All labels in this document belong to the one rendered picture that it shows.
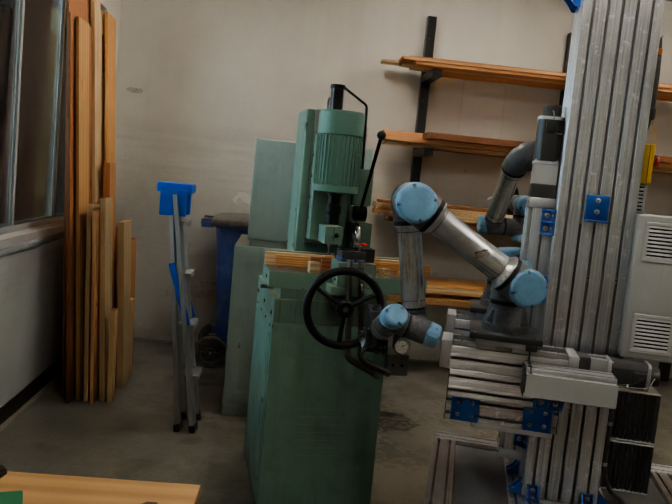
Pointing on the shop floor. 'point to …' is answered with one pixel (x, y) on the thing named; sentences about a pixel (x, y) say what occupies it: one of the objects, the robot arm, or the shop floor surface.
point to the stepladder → (181, 302)
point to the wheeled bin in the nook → (211, 350)
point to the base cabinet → (309, 417)
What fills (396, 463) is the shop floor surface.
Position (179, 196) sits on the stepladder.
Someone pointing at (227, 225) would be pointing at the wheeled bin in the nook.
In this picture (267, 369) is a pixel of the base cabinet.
